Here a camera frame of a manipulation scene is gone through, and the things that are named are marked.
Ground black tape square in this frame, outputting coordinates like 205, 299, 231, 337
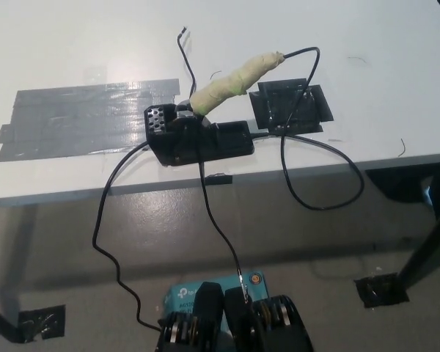
248, 77, 334, 135

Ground tape-wrapped soldering iron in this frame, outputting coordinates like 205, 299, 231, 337
188, 51, 287, 115

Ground black robot torso blocks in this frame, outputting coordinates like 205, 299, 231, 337
155, 281, 315, 352

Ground black soldering iron base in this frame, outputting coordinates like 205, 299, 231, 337
143, 98, 256, 168

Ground thin black frayed-end cable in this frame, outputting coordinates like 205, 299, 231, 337
176, 25, 252, 305

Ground black floor tape patch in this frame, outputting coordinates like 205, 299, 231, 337
353, 273, 410, 310
17, 304, 66, 340

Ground small black tape strip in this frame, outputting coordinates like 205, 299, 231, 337
205, 175, 234, 186

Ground black base power cable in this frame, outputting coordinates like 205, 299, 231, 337
92, 141, 164, 333

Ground teal router box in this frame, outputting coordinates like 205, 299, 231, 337
164, 271, 271, 352

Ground large grey duct tape patch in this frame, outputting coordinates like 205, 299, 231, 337
0, 78, 180, 164

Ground black table leg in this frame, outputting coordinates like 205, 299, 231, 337
395, 197, 440, 290
0, 300, 23, 344

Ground black soldering iron cable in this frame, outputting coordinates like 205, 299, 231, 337
251, 46, 365, 210

